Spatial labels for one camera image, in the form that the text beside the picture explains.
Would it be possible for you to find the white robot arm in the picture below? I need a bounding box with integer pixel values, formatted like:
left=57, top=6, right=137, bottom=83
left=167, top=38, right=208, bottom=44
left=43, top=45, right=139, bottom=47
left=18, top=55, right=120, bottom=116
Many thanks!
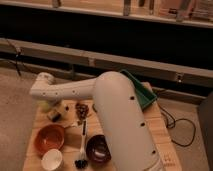
left=30, top=71, right=165, bottom=171

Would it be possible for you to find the green plastic tray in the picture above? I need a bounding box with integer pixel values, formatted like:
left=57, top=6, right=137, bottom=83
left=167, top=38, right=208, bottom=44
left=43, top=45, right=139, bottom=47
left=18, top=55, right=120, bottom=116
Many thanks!
left=121, top=69, right=157, bottom=110

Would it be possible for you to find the brown grape bunch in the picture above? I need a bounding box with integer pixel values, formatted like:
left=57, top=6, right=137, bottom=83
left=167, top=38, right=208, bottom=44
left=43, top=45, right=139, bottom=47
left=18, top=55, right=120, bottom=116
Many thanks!
left=75, top=103, right=89, bottom=120

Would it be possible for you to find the light green plastic cup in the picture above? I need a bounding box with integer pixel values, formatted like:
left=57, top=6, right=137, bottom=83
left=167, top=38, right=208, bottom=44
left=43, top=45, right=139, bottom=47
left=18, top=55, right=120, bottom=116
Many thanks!
left=37, top=100, right=51, bottom=112

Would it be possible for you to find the orange bowl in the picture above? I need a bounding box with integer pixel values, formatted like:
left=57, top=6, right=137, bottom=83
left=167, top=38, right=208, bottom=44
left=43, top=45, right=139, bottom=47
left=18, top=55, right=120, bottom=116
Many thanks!
left=34, top=124, right=65, bottom=156

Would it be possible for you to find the dark purple bowl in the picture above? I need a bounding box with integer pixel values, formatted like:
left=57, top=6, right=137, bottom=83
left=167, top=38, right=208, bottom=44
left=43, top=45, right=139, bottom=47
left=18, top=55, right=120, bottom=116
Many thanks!
left=86, top=134, right=111, bottom=164

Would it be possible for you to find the black cable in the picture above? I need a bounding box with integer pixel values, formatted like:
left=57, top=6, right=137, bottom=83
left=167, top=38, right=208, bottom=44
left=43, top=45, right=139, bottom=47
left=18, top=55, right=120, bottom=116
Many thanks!
left=157, top=103, right=198, bottom=148

